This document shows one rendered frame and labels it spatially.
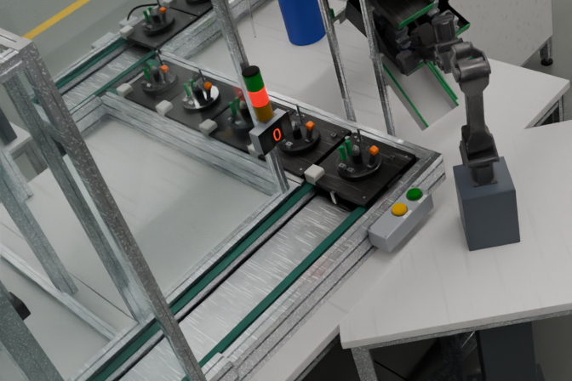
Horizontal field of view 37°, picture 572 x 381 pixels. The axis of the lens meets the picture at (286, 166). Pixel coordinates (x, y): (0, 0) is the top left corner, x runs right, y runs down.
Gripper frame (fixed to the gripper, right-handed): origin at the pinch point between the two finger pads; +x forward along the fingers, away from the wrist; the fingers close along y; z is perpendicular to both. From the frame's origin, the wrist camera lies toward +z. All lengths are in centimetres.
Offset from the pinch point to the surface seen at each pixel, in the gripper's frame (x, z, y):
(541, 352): 0, -129, -8
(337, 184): 7.7, -27.2, 35.8
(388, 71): 10.3, -6.9, 4.4
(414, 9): -1.4, 10.5, -3.6
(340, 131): 25.9, -22.8, 19.0
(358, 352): -25, -54, 64
